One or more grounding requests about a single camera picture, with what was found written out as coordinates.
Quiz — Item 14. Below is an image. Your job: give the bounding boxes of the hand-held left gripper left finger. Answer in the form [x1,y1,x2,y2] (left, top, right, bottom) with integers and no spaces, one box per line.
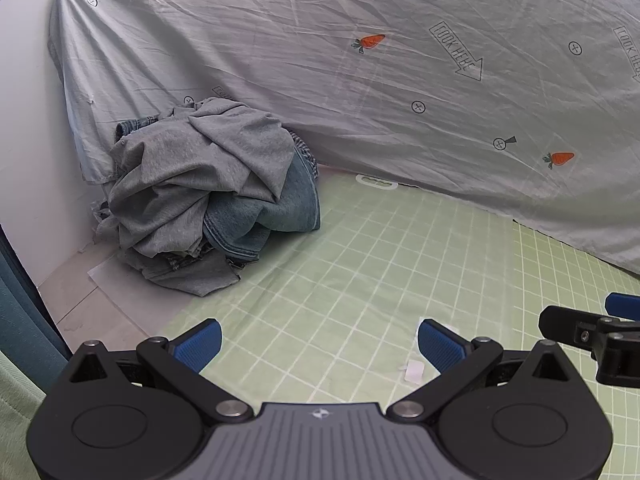
[65,319,253,425]

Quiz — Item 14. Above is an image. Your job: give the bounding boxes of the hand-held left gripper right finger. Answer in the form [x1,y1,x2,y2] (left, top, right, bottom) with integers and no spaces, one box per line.
[387,319,576,423]

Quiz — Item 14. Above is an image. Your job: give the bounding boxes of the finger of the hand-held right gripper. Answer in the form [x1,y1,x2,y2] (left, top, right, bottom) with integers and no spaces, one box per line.
[539,305,640,387]
[605,292,640,321]

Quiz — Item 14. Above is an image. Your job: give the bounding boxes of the grey sweatpants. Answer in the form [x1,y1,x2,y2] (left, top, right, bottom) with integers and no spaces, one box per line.
[95,97,295,261]

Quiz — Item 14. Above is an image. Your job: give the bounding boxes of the grey fleece garment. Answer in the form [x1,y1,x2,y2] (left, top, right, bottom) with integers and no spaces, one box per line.
[117,246,242,299]

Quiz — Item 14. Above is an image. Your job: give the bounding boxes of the green checked mat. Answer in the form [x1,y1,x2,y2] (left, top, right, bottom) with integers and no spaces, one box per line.
[150,162,640,480]

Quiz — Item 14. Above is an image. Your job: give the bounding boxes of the white plastic tag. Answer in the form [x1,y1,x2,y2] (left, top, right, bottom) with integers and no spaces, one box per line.
[355,174,399,192]

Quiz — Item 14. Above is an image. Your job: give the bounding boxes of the teal curtain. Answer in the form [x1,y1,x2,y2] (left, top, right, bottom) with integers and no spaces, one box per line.
[0,225,73,376]

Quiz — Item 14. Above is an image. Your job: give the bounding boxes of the green fuzzy cloth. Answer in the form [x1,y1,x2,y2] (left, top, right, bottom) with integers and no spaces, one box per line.
[0,350,48,480]

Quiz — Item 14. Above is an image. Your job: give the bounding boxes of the faded light blue jeans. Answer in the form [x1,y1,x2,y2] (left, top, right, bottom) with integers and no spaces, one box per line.
[114,116,168,143]

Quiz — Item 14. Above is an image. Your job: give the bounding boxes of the carrot printed grey bedsheet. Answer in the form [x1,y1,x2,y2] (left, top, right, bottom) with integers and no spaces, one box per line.
[49,0,640,276]

